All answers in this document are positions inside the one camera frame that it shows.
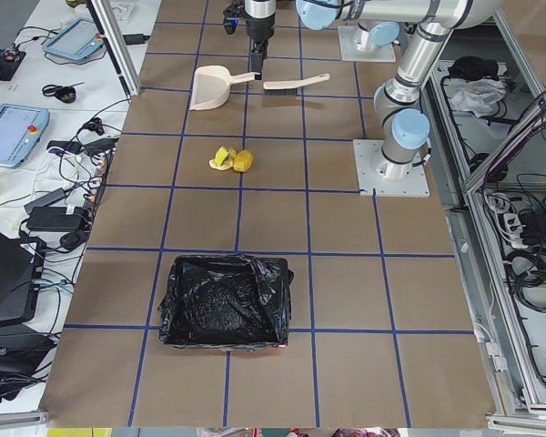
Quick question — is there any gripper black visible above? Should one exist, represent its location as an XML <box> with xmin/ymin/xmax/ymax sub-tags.
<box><xmin>246</xmin><ymin>15</ymin><xmax>274</xmax><ymax>80</ymax></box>

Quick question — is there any beige hand brush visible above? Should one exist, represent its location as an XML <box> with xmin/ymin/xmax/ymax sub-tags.
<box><xmin>262</xmin><ymin>73</ymin><xmax>331</xmax><ymax>96</ymax></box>

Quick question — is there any beige plastic dustpan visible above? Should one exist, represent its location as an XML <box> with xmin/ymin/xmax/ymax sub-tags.
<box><xmin>189</xmin><ymin>66</ymin><xmax>257</xmax><ymax>111</ymax></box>

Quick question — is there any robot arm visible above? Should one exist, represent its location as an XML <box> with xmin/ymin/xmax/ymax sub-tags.
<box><xmin>244</xmin><ymin>0</ymin><xmax>276</xmax><ymax>80</ymax></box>
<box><xmin>296</xmin><ymin>0</ymin><xmax>501</xmax><ymax>181</ymax></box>

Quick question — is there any yellow green sponge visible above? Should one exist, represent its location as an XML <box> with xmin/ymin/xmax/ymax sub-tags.
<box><xmin>214</xmin><ymin>147</ymin><xmax>229</xmax><ymax>167</ymax></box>

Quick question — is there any brown crumpled wrapper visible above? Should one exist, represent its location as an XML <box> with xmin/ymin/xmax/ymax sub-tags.
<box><xmin>233</xmin><ymin>149</ymin><xmax>254</xmax><ymax>173</ymax></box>

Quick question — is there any blue teach pendant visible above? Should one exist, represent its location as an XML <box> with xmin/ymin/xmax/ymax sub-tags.
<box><xmin>0</xmin><ymin>104</ymin><xmax>50</xmax><ymax>168</ymax></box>
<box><xmin>42</xmin><ymin>17</ymin><xmax>104</xmax><ymax>63</ymax></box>

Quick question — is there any power strip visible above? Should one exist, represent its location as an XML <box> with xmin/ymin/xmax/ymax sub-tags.
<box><xmin>83</xmin><ymin>149</ymin><xmax>115</xmax><ymax>218</ymax></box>

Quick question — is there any white crumpled cloth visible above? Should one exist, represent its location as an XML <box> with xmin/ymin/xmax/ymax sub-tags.
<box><xmin>450</xmin><ymin>78</ymin><xmax>508</xmax><ymax>117</ymax></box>

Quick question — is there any black power adapter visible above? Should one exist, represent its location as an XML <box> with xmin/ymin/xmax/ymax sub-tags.
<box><xmin>26</xmin><ymin>207</ymin><xmax>91</xmax><ymax>232</ymax></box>

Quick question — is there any black laptop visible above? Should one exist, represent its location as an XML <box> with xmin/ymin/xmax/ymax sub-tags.
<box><xmin>0</xmin><ymin>232</ymin><xmax>39</xmax><ymax>326</ymax></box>

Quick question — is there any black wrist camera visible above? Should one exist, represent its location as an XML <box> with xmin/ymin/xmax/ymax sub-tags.
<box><xmin>222</xmin><ymin>1</ymin><xmax>242</xmax><ymax>36</ymax></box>

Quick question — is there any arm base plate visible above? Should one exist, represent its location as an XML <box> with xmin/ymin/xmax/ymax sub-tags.
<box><xmin>338</xmin><ymin>22</ymin><xmax>399</xmax><ymax>63</ymax></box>
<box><xmin>352</xmin><ymin>139</ymin><xmax>430</xmax><ymax>198</ymax></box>

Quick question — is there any aluminium frame post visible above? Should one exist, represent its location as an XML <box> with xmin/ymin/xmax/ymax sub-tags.
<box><xmin>86</xmin><ymin>0</ymin><xmax>141</xmax><ymax>97</ymax></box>

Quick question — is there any coiled black cable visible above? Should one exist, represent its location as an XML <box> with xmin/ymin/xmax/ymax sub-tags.
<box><xmin>504</xmin><ymin>254</ymin><xmax>546</xmax><ymax>315</ymax></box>

